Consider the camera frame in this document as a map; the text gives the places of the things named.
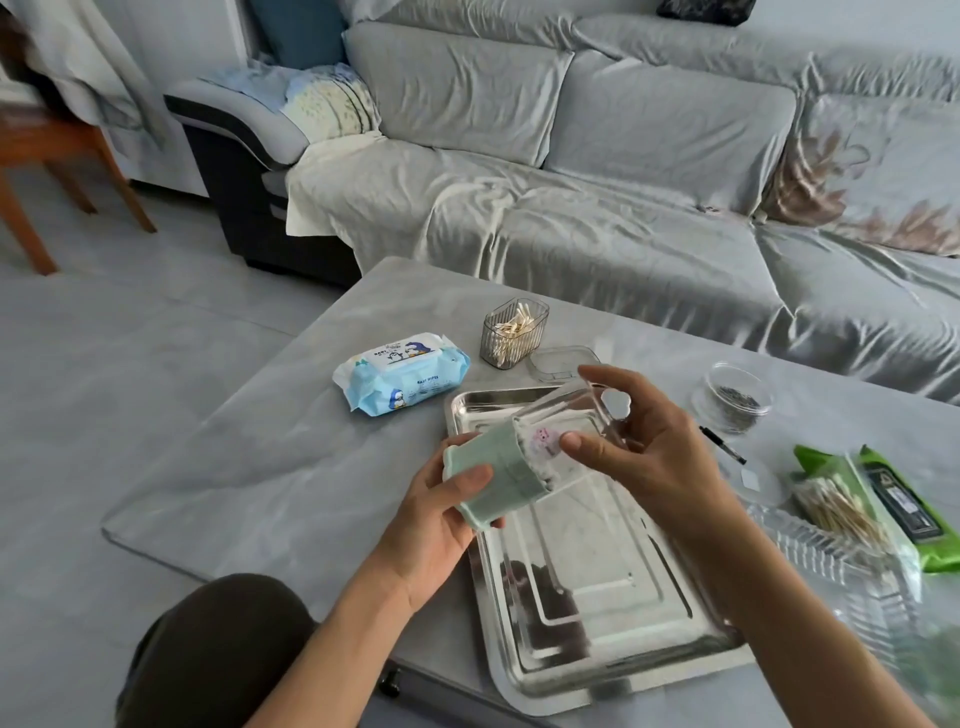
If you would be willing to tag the light patterned cloth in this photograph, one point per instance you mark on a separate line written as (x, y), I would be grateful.
(322, 101)

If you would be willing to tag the bunch of cotton swabs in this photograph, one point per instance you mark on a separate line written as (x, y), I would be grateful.
(517, 322)

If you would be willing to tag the person's left thumb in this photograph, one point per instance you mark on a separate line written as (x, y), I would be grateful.
(465, 489)

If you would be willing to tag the stainless steel tray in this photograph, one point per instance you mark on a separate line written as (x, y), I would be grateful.
(600, 600)

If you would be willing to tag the clear round jar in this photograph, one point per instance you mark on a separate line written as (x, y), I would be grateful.
(735, 401)

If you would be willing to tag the clear container with green base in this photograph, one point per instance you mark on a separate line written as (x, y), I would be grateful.
(525, 465)

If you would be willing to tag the person's dark trouser leg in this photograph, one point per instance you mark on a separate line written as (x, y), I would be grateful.
(217, 652)

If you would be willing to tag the person's right forearm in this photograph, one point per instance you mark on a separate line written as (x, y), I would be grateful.
(780, 622)

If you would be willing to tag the blue baby wipes pack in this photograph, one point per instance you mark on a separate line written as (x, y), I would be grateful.
(401, 375)

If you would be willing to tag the bag of cotton swabs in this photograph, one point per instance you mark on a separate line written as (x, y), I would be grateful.
(840, 517)

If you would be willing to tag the clear ribbed swab holder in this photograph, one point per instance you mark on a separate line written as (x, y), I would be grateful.
(510, 349)

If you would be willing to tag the blue pillow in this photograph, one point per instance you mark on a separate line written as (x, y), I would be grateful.
(300, 34)

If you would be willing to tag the green wipes pack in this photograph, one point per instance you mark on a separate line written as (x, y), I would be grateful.
(919, 510)

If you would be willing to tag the person's left forearm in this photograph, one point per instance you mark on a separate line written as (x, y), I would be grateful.
(337, 645)

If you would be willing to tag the person's right hand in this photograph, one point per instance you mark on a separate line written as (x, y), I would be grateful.
(667, 465)

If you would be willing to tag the grey sofa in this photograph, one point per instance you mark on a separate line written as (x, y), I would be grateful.
(600, 187)

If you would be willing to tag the person's left hand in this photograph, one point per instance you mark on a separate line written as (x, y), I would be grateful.
(420, 532)

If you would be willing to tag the person's right thumb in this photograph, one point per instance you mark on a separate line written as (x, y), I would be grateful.
(596, 451)

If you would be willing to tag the clear rectangular lid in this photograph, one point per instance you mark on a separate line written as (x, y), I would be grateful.
(559, 364)

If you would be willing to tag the clear plastic packaging tray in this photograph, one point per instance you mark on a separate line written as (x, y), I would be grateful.
(847, 592)

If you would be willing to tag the pale draped cloth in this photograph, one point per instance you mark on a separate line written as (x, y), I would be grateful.
(90, 67)

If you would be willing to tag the wooden chair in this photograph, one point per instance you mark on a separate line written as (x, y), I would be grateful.
(45, 165)

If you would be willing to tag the black pen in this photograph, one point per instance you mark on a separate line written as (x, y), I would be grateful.
(721, 444)

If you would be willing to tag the black table caster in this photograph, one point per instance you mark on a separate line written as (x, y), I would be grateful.
(389, 684)

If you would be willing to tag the dark cushion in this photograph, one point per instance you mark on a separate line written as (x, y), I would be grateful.
(705, 10)

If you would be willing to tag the leaf patterned cushion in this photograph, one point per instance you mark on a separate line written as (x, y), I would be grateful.
(870, 172)

